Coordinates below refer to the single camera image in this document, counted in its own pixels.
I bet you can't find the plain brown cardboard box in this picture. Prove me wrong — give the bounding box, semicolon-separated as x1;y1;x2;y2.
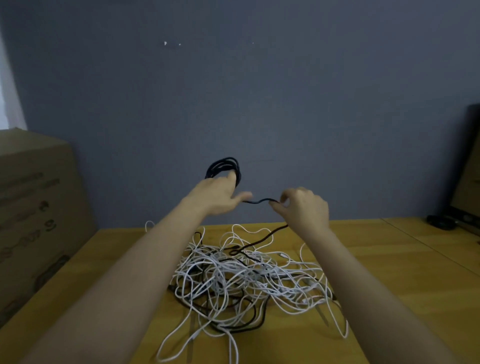
0;127;98;329

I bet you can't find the tangle of white cables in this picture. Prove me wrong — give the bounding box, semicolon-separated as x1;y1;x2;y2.
144;220;351;364

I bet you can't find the person's left forearm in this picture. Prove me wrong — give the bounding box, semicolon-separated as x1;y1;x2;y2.
18;206;207;364

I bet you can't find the person's left hand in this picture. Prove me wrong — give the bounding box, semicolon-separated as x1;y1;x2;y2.
182;170;254;222

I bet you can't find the cardboard box with black print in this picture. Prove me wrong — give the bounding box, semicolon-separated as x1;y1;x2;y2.
450;103;480;231

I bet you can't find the person's right hand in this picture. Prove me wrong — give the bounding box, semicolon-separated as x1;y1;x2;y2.
270;187;331;242

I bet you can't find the person's right forearm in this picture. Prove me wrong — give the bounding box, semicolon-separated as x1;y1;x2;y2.
301;227;466;364

